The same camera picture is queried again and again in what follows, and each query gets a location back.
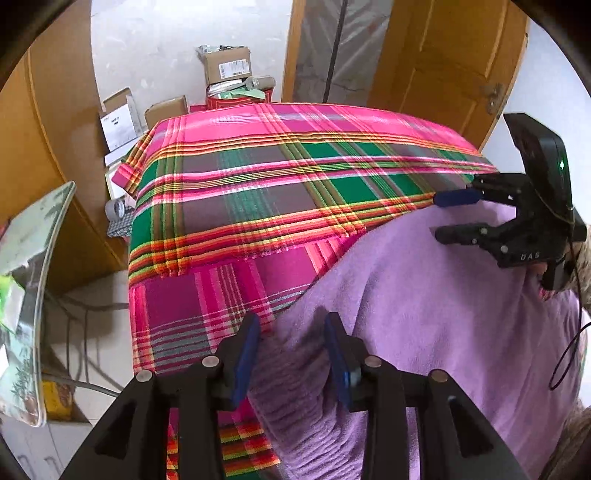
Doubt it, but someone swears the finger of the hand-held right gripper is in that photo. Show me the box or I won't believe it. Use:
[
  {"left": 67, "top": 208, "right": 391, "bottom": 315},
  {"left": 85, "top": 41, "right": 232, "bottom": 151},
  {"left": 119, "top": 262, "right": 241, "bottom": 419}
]
[
  {"left": 435, "top": 216, "right": 526, "bottom": 260},
  {"left": 433, "top": 173, "right": 532, "bottom": 209}
]

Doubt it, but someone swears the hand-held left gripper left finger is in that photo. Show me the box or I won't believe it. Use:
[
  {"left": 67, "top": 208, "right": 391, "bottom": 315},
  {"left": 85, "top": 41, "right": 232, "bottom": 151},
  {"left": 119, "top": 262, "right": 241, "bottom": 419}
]
[{"left": 60, "top": 313, "right": 262, "bottom": 480}]

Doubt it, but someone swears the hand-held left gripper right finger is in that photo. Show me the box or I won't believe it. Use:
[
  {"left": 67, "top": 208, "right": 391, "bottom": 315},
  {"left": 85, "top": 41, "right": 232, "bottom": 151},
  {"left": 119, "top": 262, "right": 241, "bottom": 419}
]
[{"left": 322, "top": 312, "right": 529, "bottom": 480}]

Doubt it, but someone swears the purple fleece garment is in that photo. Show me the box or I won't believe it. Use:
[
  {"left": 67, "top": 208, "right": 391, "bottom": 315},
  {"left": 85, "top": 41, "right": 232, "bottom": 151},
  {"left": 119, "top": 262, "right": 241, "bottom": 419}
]
[{"left": 247, "top": 203, "right": 585, "bottom": 480}]

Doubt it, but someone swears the wooden door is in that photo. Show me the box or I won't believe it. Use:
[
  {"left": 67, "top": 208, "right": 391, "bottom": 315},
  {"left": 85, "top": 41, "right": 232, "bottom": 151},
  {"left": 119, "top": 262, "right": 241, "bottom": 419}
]
[{"left": 369, "top": 0, "right": 529, "bottom": 153}]

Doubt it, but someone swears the pink green plaid bedsheet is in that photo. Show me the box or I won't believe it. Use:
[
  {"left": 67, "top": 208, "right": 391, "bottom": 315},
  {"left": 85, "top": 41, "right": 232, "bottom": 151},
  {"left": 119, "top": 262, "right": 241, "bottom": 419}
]
[{"left": 115, "top": 102, "right": 499, "bottom": 480}]

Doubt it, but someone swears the yellow box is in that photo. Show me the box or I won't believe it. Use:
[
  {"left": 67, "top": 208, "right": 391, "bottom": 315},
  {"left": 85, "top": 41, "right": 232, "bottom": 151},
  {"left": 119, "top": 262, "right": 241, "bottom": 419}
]
[{"left": 41, "top": 379, "right": 77, "bottom": 421}]

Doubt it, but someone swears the clear plastic door curtain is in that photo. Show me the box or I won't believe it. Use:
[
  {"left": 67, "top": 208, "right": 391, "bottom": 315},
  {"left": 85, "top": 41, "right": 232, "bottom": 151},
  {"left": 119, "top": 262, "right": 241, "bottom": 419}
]
[{"left": 295, "top": 0, "right": 398, "bottom": 104}]

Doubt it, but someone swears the glass side table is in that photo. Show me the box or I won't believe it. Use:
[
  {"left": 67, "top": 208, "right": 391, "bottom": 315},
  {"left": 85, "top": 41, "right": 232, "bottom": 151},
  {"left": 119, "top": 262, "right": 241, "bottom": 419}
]
[{"left": 0, "top": 181, "right": 78, "bottom": 428}]

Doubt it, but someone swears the red round container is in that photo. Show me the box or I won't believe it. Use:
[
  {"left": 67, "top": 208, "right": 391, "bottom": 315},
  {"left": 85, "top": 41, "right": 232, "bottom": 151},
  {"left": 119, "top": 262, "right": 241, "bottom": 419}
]
[{"left": 205, "top": 85, "right": 277, "bottom": 110}]

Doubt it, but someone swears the person's floral clothing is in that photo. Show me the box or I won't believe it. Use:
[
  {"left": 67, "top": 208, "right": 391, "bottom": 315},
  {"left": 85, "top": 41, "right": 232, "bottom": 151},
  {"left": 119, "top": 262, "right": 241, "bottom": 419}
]
[{"left": 542, "top": 401, "right": 591, "bottom": 480}]

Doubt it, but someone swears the open labelled cardboard box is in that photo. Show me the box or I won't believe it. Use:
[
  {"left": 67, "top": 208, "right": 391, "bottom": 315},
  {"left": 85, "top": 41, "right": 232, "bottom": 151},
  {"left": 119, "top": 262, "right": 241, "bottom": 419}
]
[{"left": 196, "top": 45, "right": 253, "bottom": 87}]

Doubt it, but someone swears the small brown cardboard box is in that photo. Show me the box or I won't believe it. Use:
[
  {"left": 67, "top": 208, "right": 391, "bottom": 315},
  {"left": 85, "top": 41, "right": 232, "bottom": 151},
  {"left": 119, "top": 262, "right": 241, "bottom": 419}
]
[{"left": 144, "top": 95, "right": 189, "bottom": 130}]

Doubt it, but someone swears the white carton box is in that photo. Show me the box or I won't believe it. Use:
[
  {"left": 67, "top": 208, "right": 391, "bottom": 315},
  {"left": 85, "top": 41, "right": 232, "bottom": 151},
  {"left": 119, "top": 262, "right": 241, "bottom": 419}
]
[{"left": 98, "top": 88, "right": 141, "bottom": 155}]

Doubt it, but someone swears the metal door handle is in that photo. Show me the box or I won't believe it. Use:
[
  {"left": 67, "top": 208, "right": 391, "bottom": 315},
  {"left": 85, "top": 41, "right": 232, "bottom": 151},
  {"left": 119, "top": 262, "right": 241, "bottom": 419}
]
[{"left": 480, "top": 82, "right": 506, "bottom": 115}]

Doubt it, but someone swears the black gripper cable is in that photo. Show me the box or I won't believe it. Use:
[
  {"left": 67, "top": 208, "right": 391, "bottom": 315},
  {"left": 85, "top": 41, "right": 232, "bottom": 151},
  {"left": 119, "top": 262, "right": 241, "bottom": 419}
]
[{"left": 549, "top": 198, "right": 591, "bottom": 391}]

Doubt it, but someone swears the wooden door frame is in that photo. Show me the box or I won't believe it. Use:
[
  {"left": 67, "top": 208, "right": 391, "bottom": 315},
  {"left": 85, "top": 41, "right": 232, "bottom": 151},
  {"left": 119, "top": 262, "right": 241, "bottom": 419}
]
[{"left": 281, "top": 0, "right": 308, "bottom": 103}]

